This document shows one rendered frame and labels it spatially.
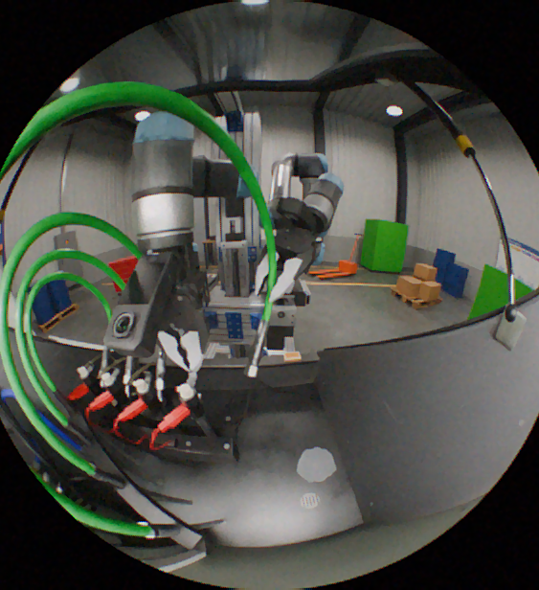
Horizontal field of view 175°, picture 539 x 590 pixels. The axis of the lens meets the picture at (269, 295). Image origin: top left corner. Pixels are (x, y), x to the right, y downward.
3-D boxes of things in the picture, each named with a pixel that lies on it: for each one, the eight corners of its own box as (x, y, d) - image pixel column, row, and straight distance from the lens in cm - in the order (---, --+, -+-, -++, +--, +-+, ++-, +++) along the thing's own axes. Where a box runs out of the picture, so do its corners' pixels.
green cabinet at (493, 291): (504, 360, 416) (532, 288, 394) (493, 377, 336) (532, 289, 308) (472, 332, 425) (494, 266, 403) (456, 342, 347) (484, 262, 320)
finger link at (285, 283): (287, 313, 33) (304, 273, 36) (283, 305, 28) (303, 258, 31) (273, 308, 34) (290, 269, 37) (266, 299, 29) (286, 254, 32)
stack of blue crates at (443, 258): (428, 283, 693) (436, 247, 680) (436, 283, 731) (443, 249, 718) (454, 297, 623) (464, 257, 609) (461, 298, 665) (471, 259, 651)
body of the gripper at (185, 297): (213, 304, 29) (204, 229, 26) (200, 334, 22) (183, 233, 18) (171, 306, 32) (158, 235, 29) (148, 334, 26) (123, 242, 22)
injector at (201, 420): (222, 428, 47) (199, 374, 30) (221, 447, 46) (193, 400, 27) (212, 428, 48) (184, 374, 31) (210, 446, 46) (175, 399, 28)
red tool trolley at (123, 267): (117, 298, 488) (107, 263, 471) (123, 291, 527) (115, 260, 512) (142, 293, 460) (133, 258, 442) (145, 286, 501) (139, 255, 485)
